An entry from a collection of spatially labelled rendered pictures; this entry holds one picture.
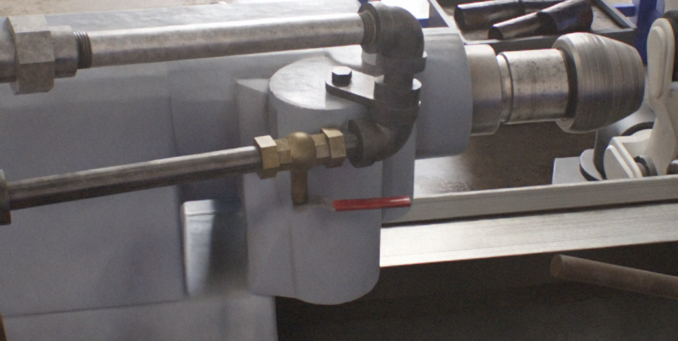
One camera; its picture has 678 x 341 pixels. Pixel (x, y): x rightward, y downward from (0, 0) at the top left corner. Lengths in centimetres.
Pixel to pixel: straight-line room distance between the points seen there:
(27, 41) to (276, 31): 16
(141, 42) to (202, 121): 19
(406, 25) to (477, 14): 246
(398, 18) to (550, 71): 24
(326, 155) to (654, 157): 167
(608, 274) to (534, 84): 19
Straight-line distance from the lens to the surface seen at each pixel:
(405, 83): 73
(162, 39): 65
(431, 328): 122
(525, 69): 91
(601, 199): 127
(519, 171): 294
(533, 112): 92
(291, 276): 83
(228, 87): 81
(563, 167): 265
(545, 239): 119
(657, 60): 219
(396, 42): 71
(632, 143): 245
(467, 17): 316
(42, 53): 61
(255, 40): 67
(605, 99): 92
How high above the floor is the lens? 151
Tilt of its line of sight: 30 degrees down
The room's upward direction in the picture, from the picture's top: straight up
